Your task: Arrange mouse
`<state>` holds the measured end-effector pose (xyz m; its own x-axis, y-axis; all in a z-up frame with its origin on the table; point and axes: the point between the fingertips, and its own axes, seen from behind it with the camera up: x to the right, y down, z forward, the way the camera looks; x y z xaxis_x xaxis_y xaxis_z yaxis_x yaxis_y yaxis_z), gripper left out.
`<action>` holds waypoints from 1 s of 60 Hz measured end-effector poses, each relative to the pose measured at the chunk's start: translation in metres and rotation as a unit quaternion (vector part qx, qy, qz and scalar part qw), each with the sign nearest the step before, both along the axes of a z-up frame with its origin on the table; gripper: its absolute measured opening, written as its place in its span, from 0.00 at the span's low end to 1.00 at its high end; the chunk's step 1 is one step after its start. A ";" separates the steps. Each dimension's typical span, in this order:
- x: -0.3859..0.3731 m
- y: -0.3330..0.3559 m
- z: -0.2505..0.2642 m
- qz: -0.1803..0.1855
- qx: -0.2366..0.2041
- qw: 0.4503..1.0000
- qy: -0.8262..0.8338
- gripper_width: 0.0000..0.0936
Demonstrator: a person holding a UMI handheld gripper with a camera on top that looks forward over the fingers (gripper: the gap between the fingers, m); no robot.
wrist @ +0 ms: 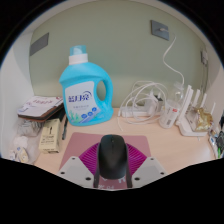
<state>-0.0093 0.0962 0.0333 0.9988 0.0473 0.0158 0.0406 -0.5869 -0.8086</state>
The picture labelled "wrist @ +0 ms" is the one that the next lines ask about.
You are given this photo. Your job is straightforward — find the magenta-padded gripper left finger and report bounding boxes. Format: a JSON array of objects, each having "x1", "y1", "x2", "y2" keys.
[{"x1": 56, "y1": 142, "x2": 101, "y2": 189}]

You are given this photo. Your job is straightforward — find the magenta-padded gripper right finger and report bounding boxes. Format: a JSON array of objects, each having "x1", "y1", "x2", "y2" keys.
[{"x1": 124, "y1": 143, "x2": 168, "y2": 189}]

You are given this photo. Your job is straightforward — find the black computer mouse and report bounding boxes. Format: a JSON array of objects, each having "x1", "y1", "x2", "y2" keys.
[{"x1": 97, "y1": 134, "x2": 130, "y2": 181}]

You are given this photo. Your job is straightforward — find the pink printed mouse pad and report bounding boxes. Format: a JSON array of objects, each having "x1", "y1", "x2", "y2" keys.
[{"x1": 59, "y1": 131, "x2": 152, "y2": 191}]

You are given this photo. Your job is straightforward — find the small beige box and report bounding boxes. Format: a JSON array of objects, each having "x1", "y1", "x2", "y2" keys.
[{"x1": 38, "y1": 118, "x2": 62, "y2": 155}]

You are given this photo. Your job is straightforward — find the clear bottle with white label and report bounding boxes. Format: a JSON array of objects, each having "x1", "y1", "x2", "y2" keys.
[{"x1": 158, "y1": 83, "x2": 185, "y2": 130}]

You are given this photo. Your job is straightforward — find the white router with antennas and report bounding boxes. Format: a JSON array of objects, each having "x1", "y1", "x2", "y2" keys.
[{"x1": 175, "y1": 84, "x2": 217, "y2": 138}]

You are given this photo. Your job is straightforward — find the clear plastic bags of items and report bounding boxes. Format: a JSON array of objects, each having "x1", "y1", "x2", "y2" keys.
[{"x1": 9, "y1": 118, "x2": 43, "y2": 164}]

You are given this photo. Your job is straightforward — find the blue detergent bottle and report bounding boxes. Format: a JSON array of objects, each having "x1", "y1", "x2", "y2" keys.
[{"x1": 59, "y1": 45, "x2": 114, "y2": 127}]

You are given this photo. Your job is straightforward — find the stack of books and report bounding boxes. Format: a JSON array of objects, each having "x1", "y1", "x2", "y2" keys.
[{"x1": 17, "y1": 95, "x2": 65, "y2": 123}]

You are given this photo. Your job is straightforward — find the gold foil bag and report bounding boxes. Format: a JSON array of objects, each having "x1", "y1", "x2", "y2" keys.
[{"x1": 194, "y1": 107, "x2": 214, "y2": 132}]

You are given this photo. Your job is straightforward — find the white power strip with cables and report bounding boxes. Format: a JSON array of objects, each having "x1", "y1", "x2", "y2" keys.
[{"x1": 117, "y1": 79, "x2": 169, "y2": 125}]

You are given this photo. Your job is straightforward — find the white wall socket cable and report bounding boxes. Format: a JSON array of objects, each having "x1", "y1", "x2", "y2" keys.
[{"x1": 162, "y1": 31, "x2": 186, "y2": 88}]

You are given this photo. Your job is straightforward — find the white wall charger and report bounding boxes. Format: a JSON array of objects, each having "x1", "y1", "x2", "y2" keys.
[{"x1": 200, "y1": 49, "x2": 209, "y2": 66}]

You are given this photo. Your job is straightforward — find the grey blank wall plate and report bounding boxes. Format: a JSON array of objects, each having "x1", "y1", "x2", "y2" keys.
[{"x1": 29, "y1": 32, "x2": 50, "y2": 57}]

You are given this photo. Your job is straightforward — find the dark grey wall socket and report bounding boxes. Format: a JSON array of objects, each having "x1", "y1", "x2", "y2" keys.
[{"x1": 150, "y1": 19, "x2": 170, "y2": 42}]

